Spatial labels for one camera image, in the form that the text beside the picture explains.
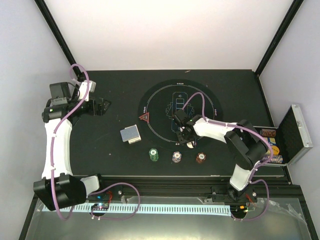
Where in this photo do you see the blue white chip stack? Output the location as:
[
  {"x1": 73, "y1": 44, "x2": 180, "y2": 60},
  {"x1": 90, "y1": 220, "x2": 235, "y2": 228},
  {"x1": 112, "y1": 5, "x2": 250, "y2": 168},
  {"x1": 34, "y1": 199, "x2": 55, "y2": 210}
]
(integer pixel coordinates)
[{"x1": 172, "y1": 151, "x2": 182, "y2": 163}]

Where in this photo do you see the orange black chip stack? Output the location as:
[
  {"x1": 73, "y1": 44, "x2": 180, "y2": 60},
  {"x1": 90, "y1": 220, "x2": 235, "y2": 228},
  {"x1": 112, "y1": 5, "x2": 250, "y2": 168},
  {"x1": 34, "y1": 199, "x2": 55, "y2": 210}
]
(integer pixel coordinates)
[{"x1": 195, "y1": 152, "x2": 207, "y2": 164}]

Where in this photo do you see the green chip stack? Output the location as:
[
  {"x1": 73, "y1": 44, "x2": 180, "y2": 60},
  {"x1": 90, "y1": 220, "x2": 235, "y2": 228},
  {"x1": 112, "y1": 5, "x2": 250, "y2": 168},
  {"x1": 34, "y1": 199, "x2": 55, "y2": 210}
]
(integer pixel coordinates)
[{"x1": 149, "y1": 148, "x2": 159, "y2": 162}]

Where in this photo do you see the white dealer button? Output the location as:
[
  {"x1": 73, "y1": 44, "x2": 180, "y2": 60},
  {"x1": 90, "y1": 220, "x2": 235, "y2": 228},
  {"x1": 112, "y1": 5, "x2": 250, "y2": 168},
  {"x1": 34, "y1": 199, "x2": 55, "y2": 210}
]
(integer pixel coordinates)
[{"x1": 186, "y1": 141, "x2": 197, "y2": 149}]

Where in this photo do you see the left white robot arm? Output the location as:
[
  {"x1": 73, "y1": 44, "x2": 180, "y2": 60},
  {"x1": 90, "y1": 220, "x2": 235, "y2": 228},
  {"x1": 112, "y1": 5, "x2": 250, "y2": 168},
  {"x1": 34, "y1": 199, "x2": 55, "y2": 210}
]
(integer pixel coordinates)
[{"x1": 33, "y1": 80, "x2": 111, "y2": 211}]

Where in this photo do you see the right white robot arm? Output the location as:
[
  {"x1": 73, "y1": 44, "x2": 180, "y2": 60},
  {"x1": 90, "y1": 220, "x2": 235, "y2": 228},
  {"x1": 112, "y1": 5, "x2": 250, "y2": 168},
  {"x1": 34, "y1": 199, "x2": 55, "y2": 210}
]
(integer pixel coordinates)
[{"x1": 172, "y1": 109, "x2": 273, "y2": 202}]

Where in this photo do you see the round black poker mat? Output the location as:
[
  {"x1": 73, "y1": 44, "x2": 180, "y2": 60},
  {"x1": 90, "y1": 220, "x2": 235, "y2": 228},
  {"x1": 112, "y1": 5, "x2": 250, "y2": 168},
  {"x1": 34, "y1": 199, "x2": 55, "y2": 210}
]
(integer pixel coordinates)
[{"x1": 138, "y1": 79, "x2": 223, "y2": 151}]

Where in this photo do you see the blue playing card deck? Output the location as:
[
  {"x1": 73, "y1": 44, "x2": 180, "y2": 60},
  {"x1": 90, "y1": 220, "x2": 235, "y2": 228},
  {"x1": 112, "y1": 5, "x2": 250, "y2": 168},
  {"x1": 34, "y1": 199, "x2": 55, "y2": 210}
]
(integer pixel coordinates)
[{"x1": 120, "y1": 124, "x2": 139, "y2": 142}]

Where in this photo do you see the red triangle all-in marker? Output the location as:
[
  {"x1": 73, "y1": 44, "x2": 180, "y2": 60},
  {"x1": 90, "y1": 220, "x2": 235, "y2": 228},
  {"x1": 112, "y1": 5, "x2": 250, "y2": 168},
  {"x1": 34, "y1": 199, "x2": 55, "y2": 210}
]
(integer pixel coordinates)
[{"x1": 139, "y1": 112, "x2": 150, "y2": 123}]

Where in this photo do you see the white card box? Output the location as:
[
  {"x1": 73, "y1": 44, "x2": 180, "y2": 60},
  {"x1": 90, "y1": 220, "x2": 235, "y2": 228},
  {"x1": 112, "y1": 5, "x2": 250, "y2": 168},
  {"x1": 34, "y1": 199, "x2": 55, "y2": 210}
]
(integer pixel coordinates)
[{"x1": 128, "y1": 136, "x2": 141, "y2": 144}]

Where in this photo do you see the brown chip row in case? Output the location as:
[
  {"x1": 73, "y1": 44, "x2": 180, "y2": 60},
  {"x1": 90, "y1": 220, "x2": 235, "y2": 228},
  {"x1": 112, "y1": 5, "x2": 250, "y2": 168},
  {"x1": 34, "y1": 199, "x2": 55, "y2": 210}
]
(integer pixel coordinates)
[{"x1": 259, "y1": 128, "x2": 277, "y2": 138}]

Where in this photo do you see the boxed card deck in case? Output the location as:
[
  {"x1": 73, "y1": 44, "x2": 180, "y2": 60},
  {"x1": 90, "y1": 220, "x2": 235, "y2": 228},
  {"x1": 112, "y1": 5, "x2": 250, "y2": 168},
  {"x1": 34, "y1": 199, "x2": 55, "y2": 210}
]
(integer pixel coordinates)
[{"x1": 264, "y1": 137, "x2": 277, "y2": 146}]

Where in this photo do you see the yellow round button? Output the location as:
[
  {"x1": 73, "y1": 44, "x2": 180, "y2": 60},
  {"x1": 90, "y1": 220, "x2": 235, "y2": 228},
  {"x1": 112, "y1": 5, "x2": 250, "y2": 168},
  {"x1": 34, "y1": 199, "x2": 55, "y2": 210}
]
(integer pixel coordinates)
[{"x1": 271, "y1": 145, "x2": 280, "y2": 155}]

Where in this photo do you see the right circuit board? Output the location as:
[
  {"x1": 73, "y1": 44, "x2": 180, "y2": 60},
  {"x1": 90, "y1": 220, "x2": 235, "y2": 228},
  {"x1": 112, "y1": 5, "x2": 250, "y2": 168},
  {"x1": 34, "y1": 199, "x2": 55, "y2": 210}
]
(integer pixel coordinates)
[{"x1": 232, "y1": 205, "x2": 256, "y2": 213}]

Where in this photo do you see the circuit board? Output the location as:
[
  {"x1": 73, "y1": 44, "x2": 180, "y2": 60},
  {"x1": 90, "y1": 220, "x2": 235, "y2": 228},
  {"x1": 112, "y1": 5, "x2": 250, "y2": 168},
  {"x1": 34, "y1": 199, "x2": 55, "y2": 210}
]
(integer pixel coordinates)
[
  {"x1": 232, "y1": 205, "x2": 256, "y2": 213},
  {"x1": 90, "y1": 203, "x2": 109, "y2": 212}
]

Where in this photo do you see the left circuit board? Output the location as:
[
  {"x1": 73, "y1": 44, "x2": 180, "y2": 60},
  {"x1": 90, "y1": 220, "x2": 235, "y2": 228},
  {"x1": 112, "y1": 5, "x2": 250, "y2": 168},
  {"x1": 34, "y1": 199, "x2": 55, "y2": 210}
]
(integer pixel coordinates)
[{"x1": 90, "y1": 203, "x2": 109, "y2": 212}]

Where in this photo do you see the aluminium poker case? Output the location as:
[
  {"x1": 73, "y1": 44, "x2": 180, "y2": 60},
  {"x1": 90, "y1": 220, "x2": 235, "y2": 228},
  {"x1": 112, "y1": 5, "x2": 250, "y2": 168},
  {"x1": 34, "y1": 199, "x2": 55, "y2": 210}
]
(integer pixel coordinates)
[{"x1": 255, "y1": 104, "x2": 314, "y2": 165}]

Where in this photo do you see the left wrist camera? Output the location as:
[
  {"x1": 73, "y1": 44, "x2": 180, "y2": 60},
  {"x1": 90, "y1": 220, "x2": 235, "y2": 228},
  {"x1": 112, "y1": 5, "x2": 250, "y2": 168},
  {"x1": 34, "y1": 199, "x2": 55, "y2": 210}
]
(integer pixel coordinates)
[{"x1": 89, "y1": 80, "x2": 96, "y2": 93}]

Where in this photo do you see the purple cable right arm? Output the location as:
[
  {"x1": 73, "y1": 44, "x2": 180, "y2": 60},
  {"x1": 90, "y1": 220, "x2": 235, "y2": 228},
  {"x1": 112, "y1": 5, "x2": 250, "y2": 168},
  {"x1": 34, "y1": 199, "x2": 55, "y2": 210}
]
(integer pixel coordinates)
[{"x1": 182, "y1": 91, "x2": 270, "y2": 223}]

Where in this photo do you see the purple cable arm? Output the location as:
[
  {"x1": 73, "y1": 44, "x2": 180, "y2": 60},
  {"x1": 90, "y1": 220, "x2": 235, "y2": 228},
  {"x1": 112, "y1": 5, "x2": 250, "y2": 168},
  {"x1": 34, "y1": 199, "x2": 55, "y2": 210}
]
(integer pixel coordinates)
[
  {"x1": 50, "y1": 63, "x2": 141, "y2": 221},
  {"x1": 182, "y1": 91, "x2": 270, "y2": 223}
]

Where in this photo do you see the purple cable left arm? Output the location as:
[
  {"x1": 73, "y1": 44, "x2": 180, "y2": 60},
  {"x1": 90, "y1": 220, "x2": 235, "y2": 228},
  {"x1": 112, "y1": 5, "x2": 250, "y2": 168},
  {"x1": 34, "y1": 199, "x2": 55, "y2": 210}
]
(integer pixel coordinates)
[{"x1": 50, "y1": 63, "x2": 141, "y2": 221}]

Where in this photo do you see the white slotted cable duct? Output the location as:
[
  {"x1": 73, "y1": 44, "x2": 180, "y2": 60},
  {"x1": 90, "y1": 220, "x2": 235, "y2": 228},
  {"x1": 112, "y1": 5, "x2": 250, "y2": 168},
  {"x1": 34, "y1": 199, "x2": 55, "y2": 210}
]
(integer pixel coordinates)
[{"x1": 41, "y1": 202, "x2": 231, "y2": 216}]

